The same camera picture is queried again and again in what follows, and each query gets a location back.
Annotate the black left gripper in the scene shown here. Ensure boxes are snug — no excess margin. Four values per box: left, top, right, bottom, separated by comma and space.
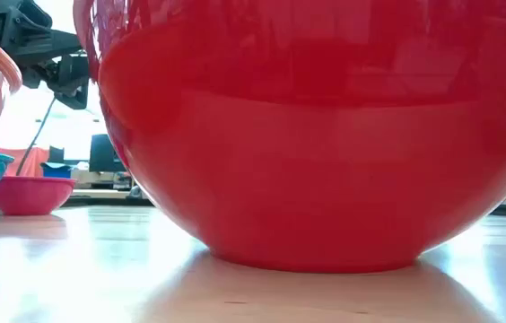
9, 40, 91, 111

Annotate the black computer monitor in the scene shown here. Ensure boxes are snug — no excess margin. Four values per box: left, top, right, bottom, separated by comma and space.
88, 133, 127, 174

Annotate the orange cloth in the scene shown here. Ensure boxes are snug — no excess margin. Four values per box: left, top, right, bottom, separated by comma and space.
0, 146, 50, 178

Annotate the light wooden desk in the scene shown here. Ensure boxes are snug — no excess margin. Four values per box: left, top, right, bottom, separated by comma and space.
70, 169, 134, 191

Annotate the small pink plastic bowl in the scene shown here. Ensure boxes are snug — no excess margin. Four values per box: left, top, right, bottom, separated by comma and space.
0, 175, 77, 217

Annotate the large red plastic bowl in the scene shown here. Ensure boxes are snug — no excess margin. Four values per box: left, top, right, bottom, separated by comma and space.
72, 0, 506, 275

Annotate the thin black cable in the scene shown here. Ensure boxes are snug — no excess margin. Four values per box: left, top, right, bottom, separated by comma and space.
14, 95, 57, 177

